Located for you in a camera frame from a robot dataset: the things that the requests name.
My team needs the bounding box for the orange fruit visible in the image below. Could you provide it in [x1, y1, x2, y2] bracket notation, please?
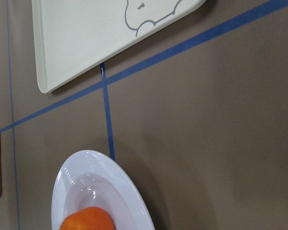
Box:
[60, 207, 115, 230]

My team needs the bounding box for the cream tray with bear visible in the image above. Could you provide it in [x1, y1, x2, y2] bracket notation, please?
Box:
[32, 0, 204, 93]

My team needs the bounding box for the white plate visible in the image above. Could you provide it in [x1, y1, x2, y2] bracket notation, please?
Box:
[51, 150, 155, 230]

